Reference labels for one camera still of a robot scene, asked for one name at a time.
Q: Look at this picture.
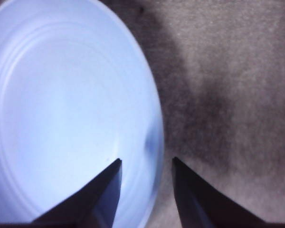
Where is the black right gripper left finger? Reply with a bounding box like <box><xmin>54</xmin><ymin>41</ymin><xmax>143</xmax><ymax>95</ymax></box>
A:
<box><xmin>3</xmin><ymin>159</ymin><xmax>122</xmax><ymax>228</ymax></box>

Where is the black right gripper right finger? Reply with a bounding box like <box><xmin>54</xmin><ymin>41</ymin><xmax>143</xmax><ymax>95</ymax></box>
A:
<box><xmin>171</xmin><ymin>157</ymin><xmax>285</xmax><ymax>228</ymax></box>

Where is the blue plate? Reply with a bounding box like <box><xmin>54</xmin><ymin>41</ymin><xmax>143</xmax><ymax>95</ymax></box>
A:
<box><xmin>0</xmin><ymin>0</ymin><xmax>164</xmax><ymax>228</ymax></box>

